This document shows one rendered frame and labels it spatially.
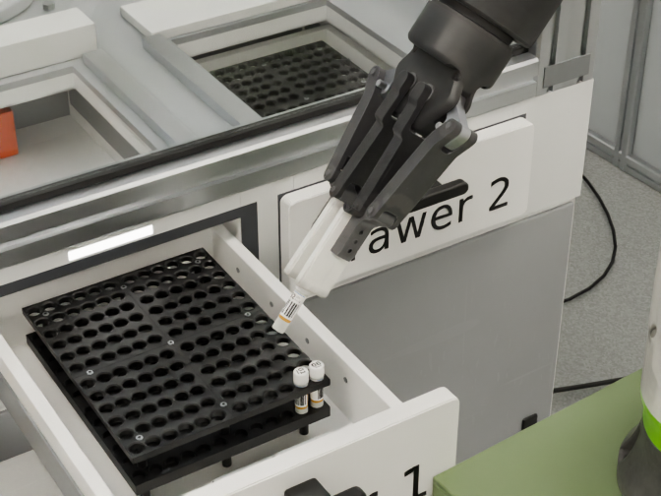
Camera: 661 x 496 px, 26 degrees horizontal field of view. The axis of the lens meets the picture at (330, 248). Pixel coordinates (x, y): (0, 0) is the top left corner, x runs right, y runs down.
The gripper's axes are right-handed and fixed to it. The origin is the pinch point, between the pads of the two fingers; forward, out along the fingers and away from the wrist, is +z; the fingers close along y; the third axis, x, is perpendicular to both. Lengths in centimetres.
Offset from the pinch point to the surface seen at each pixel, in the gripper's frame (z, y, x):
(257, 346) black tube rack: 11.5, -6.7, 4.5
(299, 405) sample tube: 12.9, -0.7, 6.8
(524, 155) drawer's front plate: -13.1, -24.1, 32.9
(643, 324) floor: 4, -93, 143
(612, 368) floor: 13, -85, 133
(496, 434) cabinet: 17, -30, 59
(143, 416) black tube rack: 19.2, -2.7, -4.2
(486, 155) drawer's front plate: -11.1, -23.5, 28.1
